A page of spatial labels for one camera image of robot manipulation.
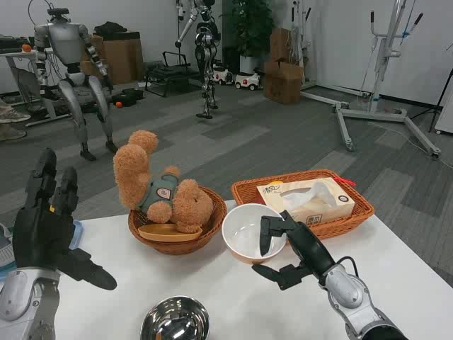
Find slim black silver humanoid robot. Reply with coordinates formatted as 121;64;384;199
174;0;222;120

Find black bag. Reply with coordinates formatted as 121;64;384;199
111;88;144;106

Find white desk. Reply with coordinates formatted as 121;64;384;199
0;47;71;128

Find black folding bench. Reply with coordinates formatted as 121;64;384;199
144;51;205;98

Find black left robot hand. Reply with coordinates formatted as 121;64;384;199
12;147;118;292

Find white plastic bowl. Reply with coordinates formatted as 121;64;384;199
222;203;288;265

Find green potted plant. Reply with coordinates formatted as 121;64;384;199
219;0;277;75

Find white lifting gantry stand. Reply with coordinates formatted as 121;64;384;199
299;0;442;157

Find brown teddy bear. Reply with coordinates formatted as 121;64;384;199
113;130;214;234

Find white toy car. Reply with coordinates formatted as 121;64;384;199
212;64;236;86
234;69;263;91

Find round wicker basket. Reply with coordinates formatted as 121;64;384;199
127;185;228;256

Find silver headless humanoid robot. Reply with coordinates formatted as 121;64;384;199
33;9;120;162

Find person's shoe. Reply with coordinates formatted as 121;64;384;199
0;123;28;142
0;98;32;124

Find wooden plate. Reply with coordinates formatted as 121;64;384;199
137;223;204;243

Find large cardboard box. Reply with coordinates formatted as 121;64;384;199
80;30;145;86

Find stainless steel bowl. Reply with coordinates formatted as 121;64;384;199
139;295;211;340

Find stacked cardboard boxes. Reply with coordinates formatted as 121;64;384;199
263;27;305;105

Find rectangular wicker basket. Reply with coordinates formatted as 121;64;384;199
231;169;375;241

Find beige tissue box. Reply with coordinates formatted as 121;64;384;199
256;177;356;225

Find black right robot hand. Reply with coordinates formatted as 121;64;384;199
251;210;336;292

